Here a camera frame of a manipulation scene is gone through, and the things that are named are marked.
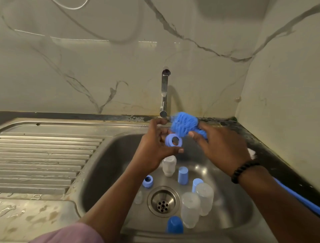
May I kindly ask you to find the person's right hand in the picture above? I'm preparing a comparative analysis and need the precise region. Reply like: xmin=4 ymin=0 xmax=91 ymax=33
xmin=187 ymin=121 xmax=261 ymax=177

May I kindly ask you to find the person's left hand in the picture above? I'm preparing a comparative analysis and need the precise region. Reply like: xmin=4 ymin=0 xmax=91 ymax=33
xmin=131 ymin=117 xmax=185 ymax=176

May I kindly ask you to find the cartoon print baby bottle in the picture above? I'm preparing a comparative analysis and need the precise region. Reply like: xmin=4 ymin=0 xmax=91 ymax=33
xmin=162 ymin=155 xmax=178 ymax=177

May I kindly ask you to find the blue cylindrical bottle cap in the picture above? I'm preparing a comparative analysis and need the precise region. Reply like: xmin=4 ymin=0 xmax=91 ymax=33
xmin=191 ymin=178 xmax=204 ymax=193
xmin=177 ymin=166 xmax=190 ymax=185

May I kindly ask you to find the blue and white bottle brush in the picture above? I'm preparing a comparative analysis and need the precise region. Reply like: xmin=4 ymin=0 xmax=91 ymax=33
xmin=169 ymin=111 xmax=320 ymax=217

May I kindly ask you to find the clear silicone nipple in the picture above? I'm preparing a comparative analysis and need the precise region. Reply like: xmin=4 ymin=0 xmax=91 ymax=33
xmin=133 ymin=190 xmax=145 ymax=204

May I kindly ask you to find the translucent bottle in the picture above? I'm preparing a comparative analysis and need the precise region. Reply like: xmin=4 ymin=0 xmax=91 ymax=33
xmin=195 ymin=182 xmax=215 ymax=216
xmin=180 ymin=192 xmax=201 ymax=229

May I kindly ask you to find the translucent bottle front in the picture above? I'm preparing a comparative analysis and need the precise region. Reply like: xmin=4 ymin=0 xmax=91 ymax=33
xmin=180 ymin=192 xmax=201 ymax=229

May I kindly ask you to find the dark blue dome cap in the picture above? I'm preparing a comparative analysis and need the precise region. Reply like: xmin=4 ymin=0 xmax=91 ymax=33
xmin=166 ymin=216 xmax=185 ymax=234

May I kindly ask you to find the person's left forearm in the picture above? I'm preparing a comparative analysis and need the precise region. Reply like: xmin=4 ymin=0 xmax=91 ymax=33
xmin=77 ymin=168 xmax=153 ymax=238

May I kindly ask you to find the person's right forearm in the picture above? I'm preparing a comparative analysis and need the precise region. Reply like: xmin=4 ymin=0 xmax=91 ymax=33
xmin=235 ymin=165 xmax=320 ymax=243

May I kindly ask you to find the metal sink drain strainer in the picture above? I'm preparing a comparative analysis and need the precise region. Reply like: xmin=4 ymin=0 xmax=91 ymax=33
xmin=147 ymin=186 xmax=181 ymax=218

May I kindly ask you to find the chrome sink faucet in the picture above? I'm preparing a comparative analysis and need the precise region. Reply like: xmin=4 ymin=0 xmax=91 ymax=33
xmin=159 ymin=68 xmax=172 ymax=119

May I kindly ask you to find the stainless steel sink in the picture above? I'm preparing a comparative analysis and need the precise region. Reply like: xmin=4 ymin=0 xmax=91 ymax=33
xmin=0 ymin=117 xmax=281 ymax=243

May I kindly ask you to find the pink shirt sleeve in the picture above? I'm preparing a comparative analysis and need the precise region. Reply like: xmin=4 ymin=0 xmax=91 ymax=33
xmin=30 ymin=222 xmax=106 ymax=243

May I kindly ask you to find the black bead bracelet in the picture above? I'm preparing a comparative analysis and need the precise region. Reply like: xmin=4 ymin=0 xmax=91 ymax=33
xmin=231 ymin=159 xmax=262 ymax=184

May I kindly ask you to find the white cable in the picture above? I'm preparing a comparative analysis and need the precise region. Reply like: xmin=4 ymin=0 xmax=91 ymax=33
xmin=50 ymin=0 xmax=91 ymax=11

